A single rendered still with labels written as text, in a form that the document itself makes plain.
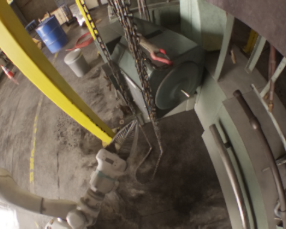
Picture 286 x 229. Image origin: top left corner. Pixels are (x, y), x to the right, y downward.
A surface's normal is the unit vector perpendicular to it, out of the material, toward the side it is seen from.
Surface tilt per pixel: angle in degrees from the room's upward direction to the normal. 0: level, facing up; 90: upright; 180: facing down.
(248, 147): 0
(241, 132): 0
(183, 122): 0
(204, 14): 72
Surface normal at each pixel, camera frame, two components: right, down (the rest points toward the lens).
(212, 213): -0.18, -0.48
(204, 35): 0.17, 0.64
